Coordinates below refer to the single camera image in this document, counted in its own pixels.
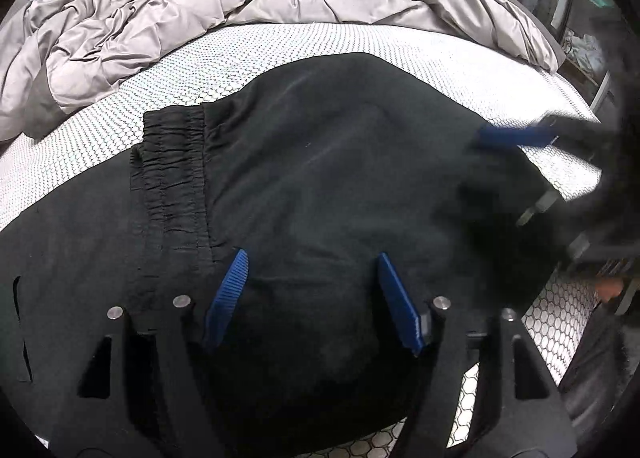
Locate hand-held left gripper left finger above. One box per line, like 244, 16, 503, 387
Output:
50, 248, 250, 458

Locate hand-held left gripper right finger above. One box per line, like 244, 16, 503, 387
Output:
376, 252, 581, 458

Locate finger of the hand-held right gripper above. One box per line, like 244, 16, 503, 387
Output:
474, 117, 609, 149
515, 188, 566, 229

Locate black pants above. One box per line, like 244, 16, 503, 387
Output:
0, 52, 576, 456

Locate person's right hand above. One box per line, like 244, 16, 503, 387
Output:
596, 277, 625, 303

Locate dark storage shelf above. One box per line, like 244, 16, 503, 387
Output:
517, 0, 626, 108

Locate person's leg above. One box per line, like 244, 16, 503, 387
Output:
557, 308, 640, 439

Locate white honeycomb-pattern mattress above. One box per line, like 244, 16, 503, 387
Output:
0, 22, 608, 458

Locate grey comforter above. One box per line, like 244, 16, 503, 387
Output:
0, 0, 560, 141

